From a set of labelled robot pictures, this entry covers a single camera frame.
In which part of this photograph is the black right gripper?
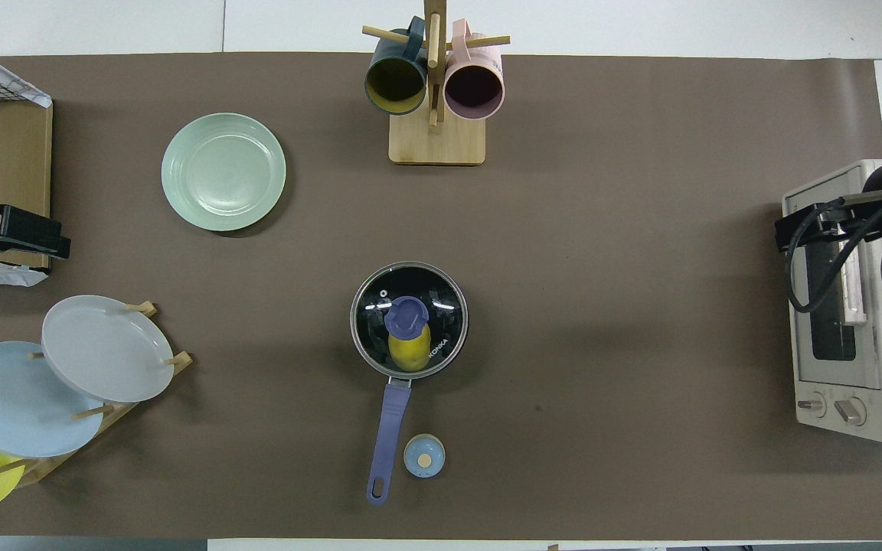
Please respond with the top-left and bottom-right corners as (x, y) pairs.
(774, 156), (882, 254)

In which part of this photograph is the pale green plate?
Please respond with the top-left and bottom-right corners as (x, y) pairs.
(162, 112), (287, 233)

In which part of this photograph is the grey plate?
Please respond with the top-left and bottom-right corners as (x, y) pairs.
(41, 295), (175, 404)

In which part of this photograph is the dark blue saucepan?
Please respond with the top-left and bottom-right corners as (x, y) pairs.
(350, 262), (470, 506)

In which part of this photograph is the cream toaster oven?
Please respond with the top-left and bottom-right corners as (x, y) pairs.
(782, 159), (882, 445)

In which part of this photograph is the wooden plate rack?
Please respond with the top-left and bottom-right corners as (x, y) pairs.
(0, 301), (194, 487)

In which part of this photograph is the brown table mat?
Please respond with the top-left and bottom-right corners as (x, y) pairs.
(0, 52), (882, 540)

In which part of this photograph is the light blue plate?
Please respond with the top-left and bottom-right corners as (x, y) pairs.
(0, 341), (105, 458)

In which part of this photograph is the glass lid with blue knob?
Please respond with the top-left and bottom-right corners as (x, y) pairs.
(351, 262), (469, 380)

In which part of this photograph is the wooden mug tree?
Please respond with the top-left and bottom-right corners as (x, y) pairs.
(362, 0), (511, 166)

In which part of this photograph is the pink ribbed mug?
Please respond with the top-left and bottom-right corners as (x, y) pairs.
(443, 19), (505, 122)

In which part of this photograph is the teal mug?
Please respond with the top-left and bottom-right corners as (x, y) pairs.
(364, 17), (429, 116)

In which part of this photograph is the yellow lemon toy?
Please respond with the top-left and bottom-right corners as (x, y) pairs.
(387, 321), (433, 373)

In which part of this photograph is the small blue call bell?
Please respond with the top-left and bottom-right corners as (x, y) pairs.
(403, 433), (446, 478)

